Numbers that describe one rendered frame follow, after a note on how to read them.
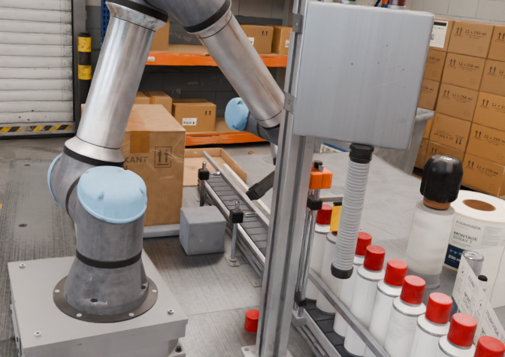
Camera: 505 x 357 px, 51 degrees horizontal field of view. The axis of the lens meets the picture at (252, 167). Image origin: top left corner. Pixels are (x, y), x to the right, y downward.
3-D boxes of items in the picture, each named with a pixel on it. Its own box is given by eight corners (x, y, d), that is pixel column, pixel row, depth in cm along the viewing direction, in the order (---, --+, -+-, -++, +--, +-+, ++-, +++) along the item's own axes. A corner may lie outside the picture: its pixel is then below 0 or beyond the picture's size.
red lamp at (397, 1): (406, 10, 75) (409, -8, 74) (387, 8, 76) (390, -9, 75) (405, 10, 77) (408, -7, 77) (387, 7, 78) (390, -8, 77)
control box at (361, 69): (409, 152, 75) (436, 13, 69) (291, 134, 78) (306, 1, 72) (407, 135, 84) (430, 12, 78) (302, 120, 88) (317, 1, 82)
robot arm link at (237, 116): (254, 104, 113) (292, 108, 120) (225, 92, 121) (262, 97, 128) (246, 139, 115) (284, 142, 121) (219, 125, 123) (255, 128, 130)
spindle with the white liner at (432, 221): (448, 286, 121) (477, 163, 112) (415, 291, 118) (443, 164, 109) (423, 267, 129) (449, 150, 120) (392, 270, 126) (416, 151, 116)
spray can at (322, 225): (329, 299, 112) (343, 210, 105) (309, 304, 109) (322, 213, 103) (315, 286, 116) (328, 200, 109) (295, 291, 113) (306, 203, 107)
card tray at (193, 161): (246, 183, 187) (246, 173, 186) (173, 187, 178) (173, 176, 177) (221, 157, 214) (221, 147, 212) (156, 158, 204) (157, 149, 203)
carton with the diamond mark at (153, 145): (181, 224, 147) (186, 130, 138) (91, 231, 138) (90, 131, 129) (158, 185, 173) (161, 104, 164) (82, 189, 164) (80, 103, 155)
